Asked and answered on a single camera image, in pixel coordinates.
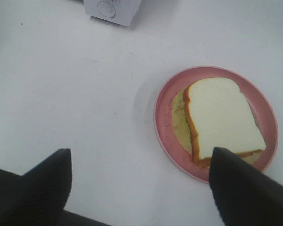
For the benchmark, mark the white bread sandwich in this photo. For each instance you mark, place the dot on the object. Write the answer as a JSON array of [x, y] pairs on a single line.
[[213, 112]]

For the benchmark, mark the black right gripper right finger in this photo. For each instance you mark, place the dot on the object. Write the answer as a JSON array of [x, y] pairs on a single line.
[[243, 195]]

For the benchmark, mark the round door release button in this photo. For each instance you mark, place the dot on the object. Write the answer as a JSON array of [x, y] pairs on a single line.
[[106, 9]]

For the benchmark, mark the white microwave oven body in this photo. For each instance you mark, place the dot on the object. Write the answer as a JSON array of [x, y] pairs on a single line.
[[119, 12]]

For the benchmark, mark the pink round plate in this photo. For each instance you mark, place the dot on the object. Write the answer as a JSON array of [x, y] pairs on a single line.
[[261, 109]]

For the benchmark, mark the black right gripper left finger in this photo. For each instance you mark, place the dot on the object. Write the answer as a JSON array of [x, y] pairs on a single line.
[[38, 197]]

